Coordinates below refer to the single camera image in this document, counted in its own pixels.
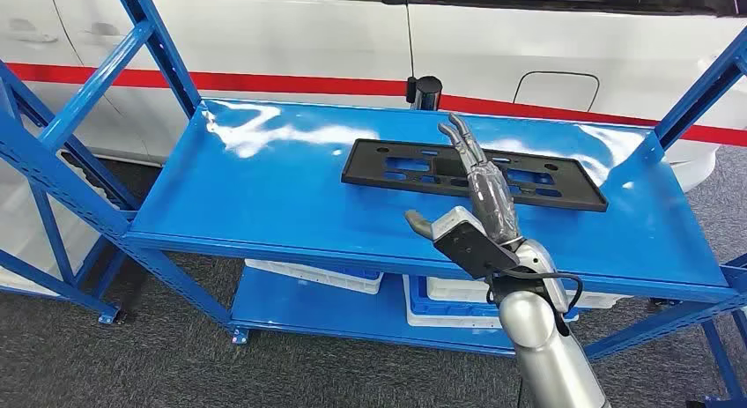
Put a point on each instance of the black plastic panel part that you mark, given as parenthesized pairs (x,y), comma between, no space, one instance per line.
(362,172)

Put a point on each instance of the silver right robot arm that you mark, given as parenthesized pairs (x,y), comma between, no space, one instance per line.
(548,358)

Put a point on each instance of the blue plastic crate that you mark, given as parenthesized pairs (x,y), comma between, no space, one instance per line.
(362,273)
(443,306)

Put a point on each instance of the white car with red stripe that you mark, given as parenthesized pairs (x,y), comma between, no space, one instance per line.
(292,37)

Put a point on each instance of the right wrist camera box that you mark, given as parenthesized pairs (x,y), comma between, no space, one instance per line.
(473,248)

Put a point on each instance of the black cylinder post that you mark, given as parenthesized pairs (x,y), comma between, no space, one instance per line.
(424,93)

